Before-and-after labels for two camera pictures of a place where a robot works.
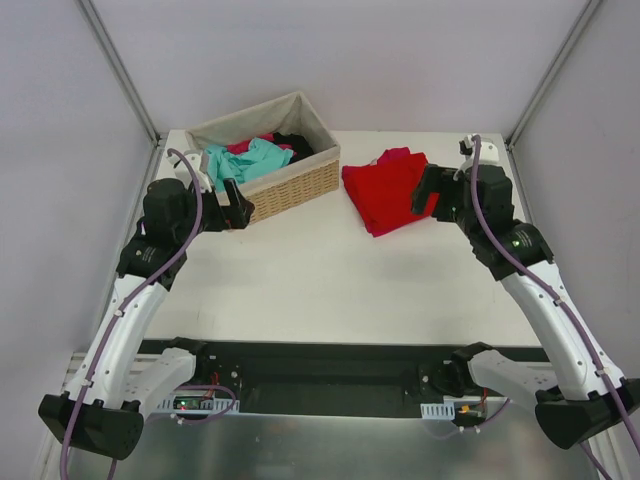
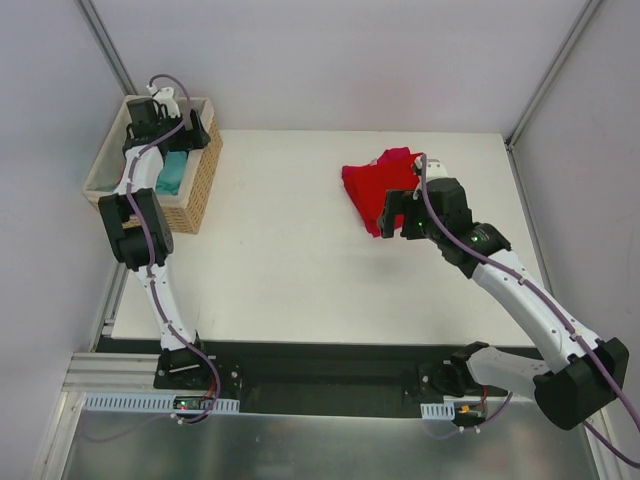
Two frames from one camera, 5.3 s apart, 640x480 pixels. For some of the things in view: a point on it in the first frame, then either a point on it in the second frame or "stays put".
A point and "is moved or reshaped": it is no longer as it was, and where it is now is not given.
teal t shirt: x=259 y=156 is moved or reshaped
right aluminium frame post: x=588 y=11 stays put
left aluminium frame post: x=120 y=70 stays put
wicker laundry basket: x=279 y=154 -> x=186 y=208
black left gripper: x=220 y=212 -> x=187 y=138
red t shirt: x=383 y=193 stays put
